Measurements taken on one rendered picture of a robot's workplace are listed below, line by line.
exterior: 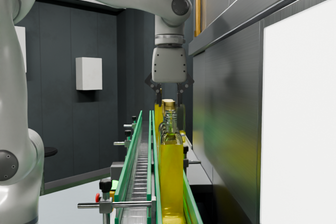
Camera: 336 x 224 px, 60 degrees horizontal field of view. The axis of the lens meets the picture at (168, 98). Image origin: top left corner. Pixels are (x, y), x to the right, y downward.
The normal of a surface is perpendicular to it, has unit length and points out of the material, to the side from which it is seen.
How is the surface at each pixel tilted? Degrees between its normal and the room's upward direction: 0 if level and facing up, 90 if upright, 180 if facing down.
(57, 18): 90
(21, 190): 26
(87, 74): 90
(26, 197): 38
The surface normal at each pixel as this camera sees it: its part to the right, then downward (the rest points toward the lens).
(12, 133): 0.41, -0.45
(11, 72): 0.76, 0.00
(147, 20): -0.71, 0.04
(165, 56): -0.03, 0.07
